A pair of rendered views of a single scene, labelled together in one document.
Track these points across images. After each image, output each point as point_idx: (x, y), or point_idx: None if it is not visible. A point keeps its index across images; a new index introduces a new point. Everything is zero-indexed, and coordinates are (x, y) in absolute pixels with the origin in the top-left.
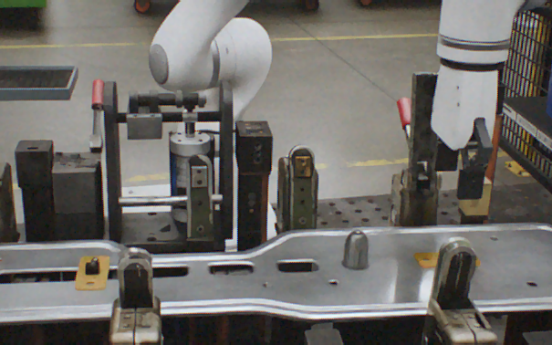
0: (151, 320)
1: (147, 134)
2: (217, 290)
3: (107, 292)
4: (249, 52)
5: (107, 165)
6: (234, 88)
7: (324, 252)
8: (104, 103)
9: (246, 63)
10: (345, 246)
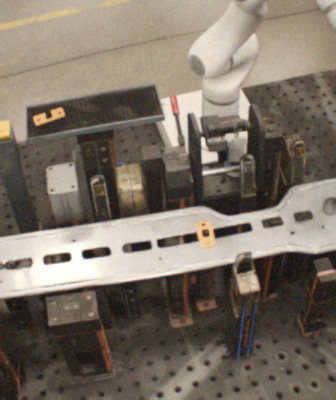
0: (255, 279)
1: (219, 148)
2: (270, 240)
3: (218, 248)
4: (248, 50)
5: (197, 165)
6: (238, 66)
7: (313, 202)
8: (196, 137)
9: (246, 56)
10: (326, 205)
